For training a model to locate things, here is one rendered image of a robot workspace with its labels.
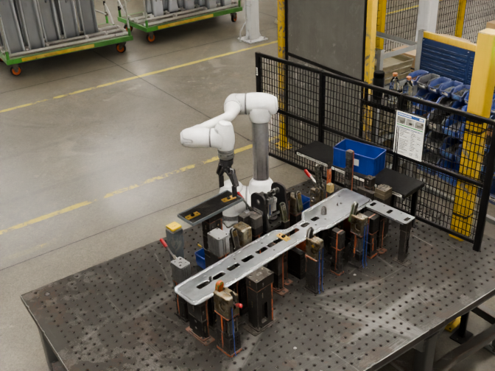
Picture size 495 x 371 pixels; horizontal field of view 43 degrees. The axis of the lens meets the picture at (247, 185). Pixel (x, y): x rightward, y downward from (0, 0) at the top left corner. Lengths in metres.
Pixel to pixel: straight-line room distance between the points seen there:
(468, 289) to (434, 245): 0.44
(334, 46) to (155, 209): 2.16
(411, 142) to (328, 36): 2.02
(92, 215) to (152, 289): 2.25
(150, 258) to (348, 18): 2.73
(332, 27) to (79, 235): 2.83
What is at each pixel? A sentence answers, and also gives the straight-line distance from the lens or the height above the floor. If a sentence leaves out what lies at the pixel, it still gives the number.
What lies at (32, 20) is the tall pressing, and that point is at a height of 0.69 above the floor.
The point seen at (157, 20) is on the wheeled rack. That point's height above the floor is 0.28.
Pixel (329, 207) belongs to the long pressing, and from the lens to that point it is 3.80.
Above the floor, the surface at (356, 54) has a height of 1.27.
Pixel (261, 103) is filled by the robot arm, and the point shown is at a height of 1.54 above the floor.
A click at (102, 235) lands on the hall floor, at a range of 5.55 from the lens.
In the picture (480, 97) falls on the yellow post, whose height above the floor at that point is 1.65.
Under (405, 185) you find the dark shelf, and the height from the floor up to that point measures 1.03.
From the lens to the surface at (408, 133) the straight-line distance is 4.02.
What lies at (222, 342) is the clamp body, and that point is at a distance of 3.25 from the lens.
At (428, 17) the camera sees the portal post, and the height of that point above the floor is 1.05.
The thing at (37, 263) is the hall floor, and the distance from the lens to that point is 5.40.
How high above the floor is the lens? 2.99
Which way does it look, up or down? 30 degrees down
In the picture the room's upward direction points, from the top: 2 degrees counter-clockwise
